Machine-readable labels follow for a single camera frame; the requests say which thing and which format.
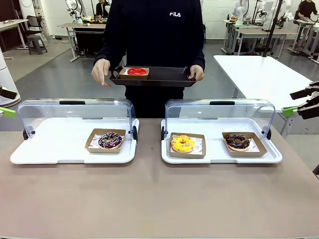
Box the red glazed donut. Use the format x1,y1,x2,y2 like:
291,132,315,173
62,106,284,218
119,67,150,81
127,67,148,76

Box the black serving tray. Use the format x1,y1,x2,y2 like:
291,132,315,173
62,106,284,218
109,66,198,88

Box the person's left forearm black sleeve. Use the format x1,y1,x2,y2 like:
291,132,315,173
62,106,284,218
185,37,205,68

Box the person's right forearm black sleeve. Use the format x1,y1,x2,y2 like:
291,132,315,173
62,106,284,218
94,37,128,67

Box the dark chocolate donut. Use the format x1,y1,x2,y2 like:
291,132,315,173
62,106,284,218
221,131,268,158

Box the chocolate donut with nut bits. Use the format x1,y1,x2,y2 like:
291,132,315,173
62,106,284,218
225,133,251,152

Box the background person black shirt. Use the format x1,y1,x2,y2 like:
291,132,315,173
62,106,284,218
296,0,319,20

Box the chocolate donut coloured sprinkles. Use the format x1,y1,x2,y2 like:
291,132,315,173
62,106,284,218
98,132,123,149

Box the chocolate sprinkled donut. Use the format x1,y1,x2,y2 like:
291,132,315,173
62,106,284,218
84,128,127,154

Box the background person light shirt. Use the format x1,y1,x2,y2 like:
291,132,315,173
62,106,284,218
229,0,247,21

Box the background person dark jacket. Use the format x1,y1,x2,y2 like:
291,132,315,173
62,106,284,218
96,0,111,18

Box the yellow glazed sprinkled donut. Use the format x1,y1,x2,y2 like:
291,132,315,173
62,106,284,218
170,135,195,154

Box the person torso black sweater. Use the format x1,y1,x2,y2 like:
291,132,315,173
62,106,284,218
94,0,205,119

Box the person's right hand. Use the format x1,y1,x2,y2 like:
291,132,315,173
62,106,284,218
91,59,111,88

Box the person's left hand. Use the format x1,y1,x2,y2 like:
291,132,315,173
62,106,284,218
187,65,205,83

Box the white side table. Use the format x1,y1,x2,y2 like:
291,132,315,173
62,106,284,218
213,54,319,136

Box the white display tray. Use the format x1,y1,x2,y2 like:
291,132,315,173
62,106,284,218
10,117,140,165
160,117,283,165

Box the grey step stool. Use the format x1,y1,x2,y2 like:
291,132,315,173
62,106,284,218
26,34,48,56

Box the white background desk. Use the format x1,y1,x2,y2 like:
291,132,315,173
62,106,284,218
0,19,29,60

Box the black stand pole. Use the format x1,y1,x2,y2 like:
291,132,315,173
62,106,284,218
261,0,284,57

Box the black office chair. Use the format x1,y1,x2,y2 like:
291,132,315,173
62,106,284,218
26,15,45,38

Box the long grey background table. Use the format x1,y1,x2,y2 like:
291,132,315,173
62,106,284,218
231,24,288,56

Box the grey background work table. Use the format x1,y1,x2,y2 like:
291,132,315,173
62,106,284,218
57,22,107,63

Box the clear display lid black handle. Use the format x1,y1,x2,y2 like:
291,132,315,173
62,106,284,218
17,98,138,143
161,99,276,141

